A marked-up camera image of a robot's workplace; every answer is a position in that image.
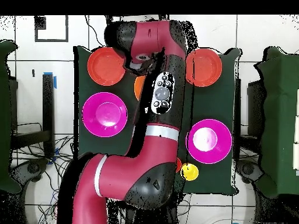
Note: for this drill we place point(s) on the orange large bowl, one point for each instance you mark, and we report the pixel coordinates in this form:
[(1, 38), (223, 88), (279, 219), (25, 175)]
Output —
[(139, 86)]

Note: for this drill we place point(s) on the red-orange plastic cup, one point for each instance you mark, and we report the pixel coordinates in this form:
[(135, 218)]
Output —
[(178, 164)]

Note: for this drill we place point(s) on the red shallow bowl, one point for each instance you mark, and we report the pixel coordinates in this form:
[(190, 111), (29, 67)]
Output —
[(104, 67), (205, 67)]

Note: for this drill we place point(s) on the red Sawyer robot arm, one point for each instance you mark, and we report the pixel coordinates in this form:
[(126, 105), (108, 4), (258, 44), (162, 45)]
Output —
[(130, 168)]

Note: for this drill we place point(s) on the pink large bowl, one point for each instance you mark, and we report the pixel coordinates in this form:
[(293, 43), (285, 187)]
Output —
[(218, 150), (104, 114)]

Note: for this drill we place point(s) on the dark green tablecloth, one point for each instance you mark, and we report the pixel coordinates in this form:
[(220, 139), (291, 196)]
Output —
[(205, 105)]

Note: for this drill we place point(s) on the yellow plastic cup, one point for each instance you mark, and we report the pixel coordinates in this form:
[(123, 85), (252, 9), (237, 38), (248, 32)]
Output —
[(190, 172)]

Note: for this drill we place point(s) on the blue tape strip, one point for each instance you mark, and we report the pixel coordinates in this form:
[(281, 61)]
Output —
[(55, 82)]

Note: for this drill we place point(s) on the black box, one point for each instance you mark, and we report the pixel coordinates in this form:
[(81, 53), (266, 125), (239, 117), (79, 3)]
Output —
[(255, 107)]

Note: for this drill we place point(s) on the black stand leg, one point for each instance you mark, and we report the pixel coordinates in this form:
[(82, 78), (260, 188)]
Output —
[(163, 17), (108, 18)]

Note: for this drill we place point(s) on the green cloth covered table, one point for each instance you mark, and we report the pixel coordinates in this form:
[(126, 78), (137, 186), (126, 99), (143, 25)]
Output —
[(5, 116), (280, 116)]

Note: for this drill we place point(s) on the black frame stand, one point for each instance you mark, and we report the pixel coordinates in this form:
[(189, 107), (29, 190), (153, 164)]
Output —
[(48, 105)]

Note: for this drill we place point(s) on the black pedestal foot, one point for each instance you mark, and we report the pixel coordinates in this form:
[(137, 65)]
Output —
[(33, 168), (248, 169)]

